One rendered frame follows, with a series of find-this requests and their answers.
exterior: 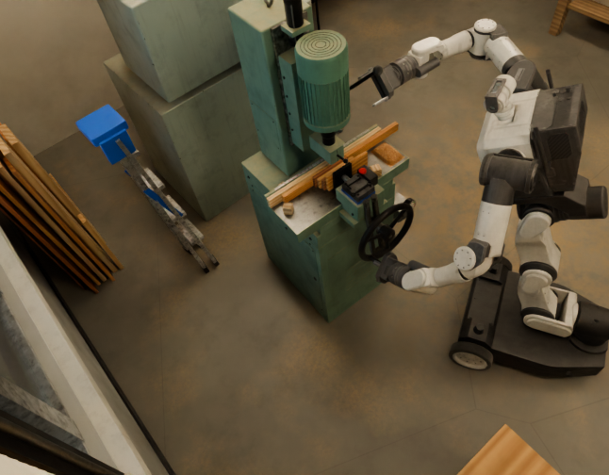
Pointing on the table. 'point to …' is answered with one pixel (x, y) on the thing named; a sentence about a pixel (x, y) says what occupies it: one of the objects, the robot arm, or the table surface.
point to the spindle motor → (323, 80)
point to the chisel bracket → (326, 148)
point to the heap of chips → (387, 155)
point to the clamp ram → (342, 174)
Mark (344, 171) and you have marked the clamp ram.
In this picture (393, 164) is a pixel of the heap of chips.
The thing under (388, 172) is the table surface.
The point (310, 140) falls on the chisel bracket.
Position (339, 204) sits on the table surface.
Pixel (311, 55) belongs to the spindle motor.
